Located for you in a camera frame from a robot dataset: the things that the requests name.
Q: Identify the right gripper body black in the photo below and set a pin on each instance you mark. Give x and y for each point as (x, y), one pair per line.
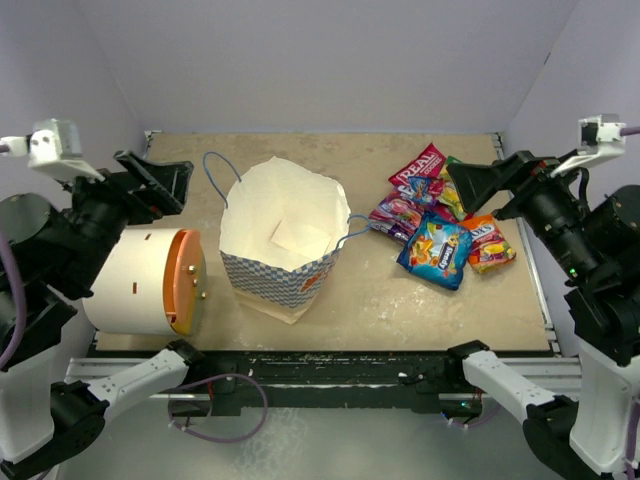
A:
(547, 200)

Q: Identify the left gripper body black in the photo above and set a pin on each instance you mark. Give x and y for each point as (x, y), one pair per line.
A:
(109, 206)

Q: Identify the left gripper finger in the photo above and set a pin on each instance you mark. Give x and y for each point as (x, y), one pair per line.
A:
(172, 199)
(140, 174)

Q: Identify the green yellow candy packet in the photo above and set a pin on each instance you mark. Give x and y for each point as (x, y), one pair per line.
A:
(449, 195)

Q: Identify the pink cookie snack packet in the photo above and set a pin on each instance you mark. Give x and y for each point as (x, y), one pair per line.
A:
(428, 164)

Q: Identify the blue chocolate candy packet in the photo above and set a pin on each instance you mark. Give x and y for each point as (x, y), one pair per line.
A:
(418, 190)

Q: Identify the orange snack packet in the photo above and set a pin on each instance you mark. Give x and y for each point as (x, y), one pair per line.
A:
(490, 249)

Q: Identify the blue snack packet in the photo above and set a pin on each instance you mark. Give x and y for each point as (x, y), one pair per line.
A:
(437, 252)

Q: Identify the purple pink candy packet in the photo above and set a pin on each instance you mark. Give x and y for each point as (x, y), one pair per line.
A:
(397, 216)

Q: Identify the blue checkered paper bag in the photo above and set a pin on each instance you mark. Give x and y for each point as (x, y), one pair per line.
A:
(282, 231)

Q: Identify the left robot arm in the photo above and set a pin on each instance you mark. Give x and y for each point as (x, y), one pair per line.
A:
(50, 258)

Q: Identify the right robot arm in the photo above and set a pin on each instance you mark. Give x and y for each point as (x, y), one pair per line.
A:
(597, 435)

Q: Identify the white cylinder orange lid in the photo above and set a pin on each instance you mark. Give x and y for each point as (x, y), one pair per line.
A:
(149, 284)

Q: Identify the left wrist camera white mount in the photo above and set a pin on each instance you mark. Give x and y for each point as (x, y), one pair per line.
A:
(53, 149)

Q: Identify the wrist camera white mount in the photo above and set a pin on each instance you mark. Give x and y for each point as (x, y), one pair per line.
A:
(600, 139)
(53, 149)

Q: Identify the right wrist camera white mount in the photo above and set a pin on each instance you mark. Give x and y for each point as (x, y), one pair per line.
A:
(600, 139)

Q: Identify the aluminium table frame rail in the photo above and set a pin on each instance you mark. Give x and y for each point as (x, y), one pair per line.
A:
(548, 282)

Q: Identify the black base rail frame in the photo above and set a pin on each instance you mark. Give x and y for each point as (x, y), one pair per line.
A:
(423, 382)

